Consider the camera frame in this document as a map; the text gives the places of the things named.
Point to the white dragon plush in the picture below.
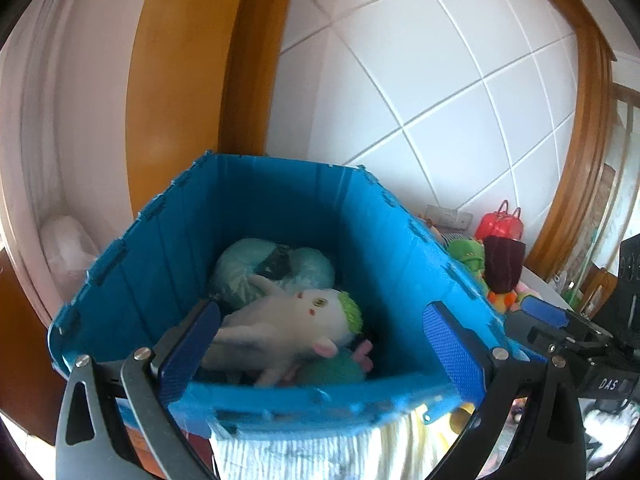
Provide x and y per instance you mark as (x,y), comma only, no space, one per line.
(270,330)

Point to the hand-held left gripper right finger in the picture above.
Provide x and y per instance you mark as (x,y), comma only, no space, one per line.
(450,350)

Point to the pink pig plush teal dress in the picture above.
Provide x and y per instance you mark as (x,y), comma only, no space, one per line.
(335,367)

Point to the pink pig plush green dress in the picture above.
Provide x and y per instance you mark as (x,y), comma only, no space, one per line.
(527,291)

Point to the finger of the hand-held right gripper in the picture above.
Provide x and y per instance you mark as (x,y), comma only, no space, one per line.
(530,335)
(547,314)

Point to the white wall outlet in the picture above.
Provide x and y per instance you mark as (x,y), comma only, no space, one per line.
(447,216)

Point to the white plastic bag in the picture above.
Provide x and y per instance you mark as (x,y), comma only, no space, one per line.
(65,250)

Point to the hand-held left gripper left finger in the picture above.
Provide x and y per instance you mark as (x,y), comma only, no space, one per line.
(190,355)

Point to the red handbag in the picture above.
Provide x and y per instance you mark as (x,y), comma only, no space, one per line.
(500,225)

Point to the wooden wall frame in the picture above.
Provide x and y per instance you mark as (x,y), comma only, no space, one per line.
(190,85)
(585,135)

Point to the frosted glass door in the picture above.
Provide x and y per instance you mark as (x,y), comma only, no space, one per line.
(625,160)

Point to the dark maroon knit cloth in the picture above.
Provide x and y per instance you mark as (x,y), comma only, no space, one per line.
(502,265)

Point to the blue plastic crate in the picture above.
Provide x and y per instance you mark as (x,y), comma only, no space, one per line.
(310,220)

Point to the wooden chair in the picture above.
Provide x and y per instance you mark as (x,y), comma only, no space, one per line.
(600,282)

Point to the teal neck pillow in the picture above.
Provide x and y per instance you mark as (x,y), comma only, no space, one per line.
(235,270)

